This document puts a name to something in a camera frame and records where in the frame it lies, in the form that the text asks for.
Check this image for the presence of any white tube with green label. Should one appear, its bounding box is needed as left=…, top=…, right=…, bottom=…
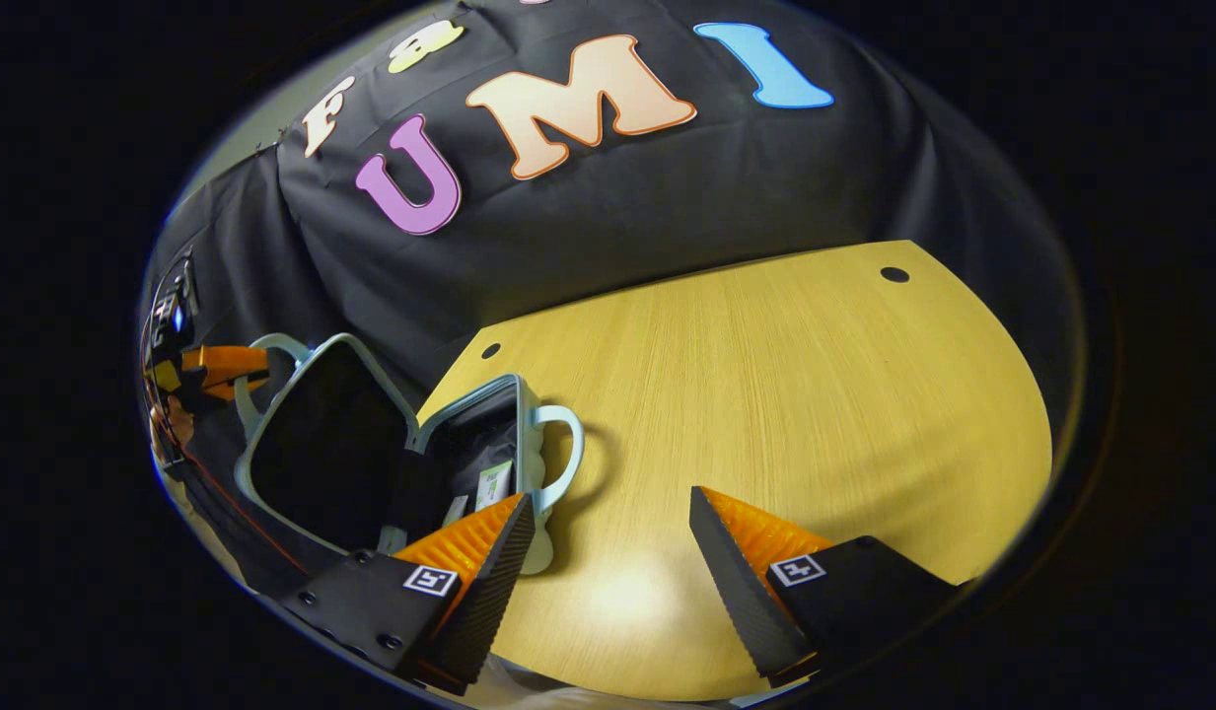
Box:
left=474, top=460, right=516, bottom=514

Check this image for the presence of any small pale blue suitcase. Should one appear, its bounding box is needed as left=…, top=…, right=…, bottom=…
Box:
left=233, top=332, right=587, bottom=578

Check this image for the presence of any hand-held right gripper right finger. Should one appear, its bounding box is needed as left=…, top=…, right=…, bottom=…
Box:
left=688, top=484, right=966, bottom=691

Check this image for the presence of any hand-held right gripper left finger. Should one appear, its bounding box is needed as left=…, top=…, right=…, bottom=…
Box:
left=275, top=491, right=536, bottom=698

